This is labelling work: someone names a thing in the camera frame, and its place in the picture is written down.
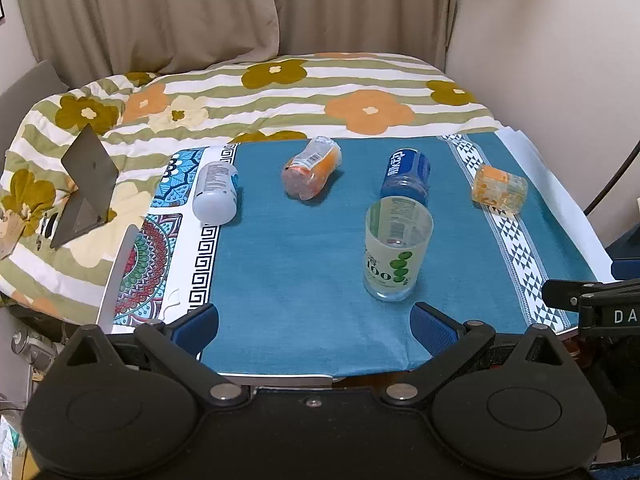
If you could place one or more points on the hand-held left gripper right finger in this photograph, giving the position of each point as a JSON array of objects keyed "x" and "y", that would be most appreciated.
[{"x": 434, "y": 332}]

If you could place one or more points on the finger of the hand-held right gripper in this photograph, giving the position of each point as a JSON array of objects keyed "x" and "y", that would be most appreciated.
[{"x": 562, "y": 292}]

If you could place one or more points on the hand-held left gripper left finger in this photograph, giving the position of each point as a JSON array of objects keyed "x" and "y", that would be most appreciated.
[{"x": 199, "y": 327}]

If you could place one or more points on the clear cup with green print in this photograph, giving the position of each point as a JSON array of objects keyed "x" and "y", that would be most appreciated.
[{"x": 397, "y": 250}]

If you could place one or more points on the small orange patterned cup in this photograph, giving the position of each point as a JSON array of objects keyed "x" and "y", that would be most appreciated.
[{"x": 500, "y": 191}]

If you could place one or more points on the dark blue box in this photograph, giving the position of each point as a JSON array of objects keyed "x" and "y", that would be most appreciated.
[{"x": 625, "y": 250}]

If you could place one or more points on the colourful mandala mat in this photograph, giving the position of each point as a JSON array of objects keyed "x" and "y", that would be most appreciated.
[{"x": 155, "y": 255}]

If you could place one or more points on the teal cloth with patterned border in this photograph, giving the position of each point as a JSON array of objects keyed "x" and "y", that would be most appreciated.
[{"x": 310, "y": 270}]

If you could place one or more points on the white plastic bottle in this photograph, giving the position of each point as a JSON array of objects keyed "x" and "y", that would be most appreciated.
[{"x": 215, "y": 191}]

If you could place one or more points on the dark grey laptop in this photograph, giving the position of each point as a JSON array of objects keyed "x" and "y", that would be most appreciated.
[{"x": 85, "y": 185}]

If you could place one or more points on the brown paper tag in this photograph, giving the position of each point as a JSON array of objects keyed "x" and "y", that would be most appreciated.
[{"x": 10, "y": 232}]

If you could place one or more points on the floral striped blanket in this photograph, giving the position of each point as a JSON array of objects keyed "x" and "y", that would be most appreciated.
[{"x": 300, "y": 95}]

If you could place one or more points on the grey cushion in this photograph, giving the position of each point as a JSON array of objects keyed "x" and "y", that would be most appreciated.
[{"x": 27, "y": 90}]

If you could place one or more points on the beige curtain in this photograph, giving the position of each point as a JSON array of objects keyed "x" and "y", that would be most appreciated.
[
  {"x": 360, "y": 5},
  {"x": 150, "y": 15}
]

